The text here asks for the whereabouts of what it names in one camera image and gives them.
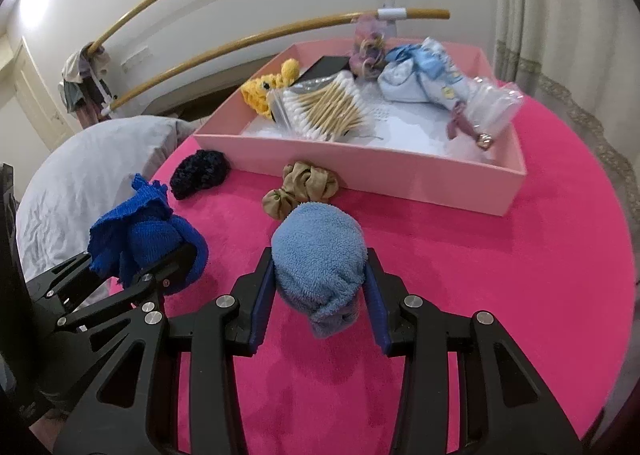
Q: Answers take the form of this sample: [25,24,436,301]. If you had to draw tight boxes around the beige scrunchie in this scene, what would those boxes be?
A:
[262,161,340,221]

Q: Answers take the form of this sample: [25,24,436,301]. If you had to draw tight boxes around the cream curtain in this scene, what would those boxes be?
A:
[491,0,640,236]

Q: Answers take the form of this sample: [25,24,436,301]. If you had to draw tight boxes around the royal blue knitted cloth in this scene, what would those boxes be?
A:
[87,174,208,293]

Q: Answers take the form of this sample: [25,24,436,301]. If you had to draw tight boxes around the bag of cotton swabs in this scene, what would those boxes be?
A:
[267,70,375,142]

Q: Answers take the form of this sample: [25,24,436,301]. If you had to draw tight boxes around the yellow crochet toy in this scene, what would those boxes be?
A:
[240,58,300,119]

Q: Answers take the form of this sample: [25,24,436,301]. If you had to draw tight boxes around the white wall socket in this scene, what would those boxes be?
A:
[120,46,151,74]

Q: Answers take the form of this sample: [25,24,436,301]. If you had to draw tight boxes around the lower wooden ballet bar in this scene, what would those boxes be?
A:
[102,7,452,116]

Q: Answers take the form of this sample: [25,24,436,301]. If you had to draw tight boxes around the light blue towel cloth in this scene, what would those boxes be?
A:
[271,202,368,339]

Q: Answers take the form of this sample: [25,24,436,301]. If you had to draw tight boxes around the black leather case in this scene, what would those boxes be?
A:
[295,56,350,84]

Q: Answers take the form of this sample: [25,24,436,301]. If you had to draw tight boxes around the white printed cloth blue bow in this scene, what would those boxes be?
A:
[378,38,471,111]

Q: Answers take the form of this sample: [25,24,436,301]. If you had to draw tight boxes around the purple fabric scrunchie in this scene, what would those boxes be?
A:
[349,15,387,80]

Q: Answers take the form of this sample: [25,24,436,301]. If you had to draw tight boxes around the clothes hanging on barre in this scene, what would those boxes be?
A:
[58,43,115,129]

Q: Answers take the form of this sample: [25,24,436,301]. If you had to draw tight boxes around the clear bag with hair tie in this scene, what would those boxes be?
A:
[446,77,524,152]

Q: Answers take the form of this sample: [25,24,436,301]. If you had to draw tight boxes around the white TV cabinet brown top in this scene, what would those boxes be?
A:
[143,55,272,122]

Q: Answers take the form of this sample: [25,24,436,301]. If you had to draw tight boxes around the dark navy scrunchie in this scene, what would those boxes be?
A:
[169,149,231,200]

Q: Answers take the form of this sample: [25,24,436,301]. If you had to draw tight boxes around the white barre stand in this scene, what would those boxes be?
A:
[378,0,407,37]

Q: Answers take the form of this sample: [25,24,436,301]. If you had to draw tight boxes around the pink round table cover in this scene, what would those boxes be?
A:
[156,99,636,454]

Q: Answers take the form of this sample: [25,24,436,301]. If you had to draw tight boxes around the pink cardboard box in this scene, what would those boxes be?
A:
[195,38,526,215]

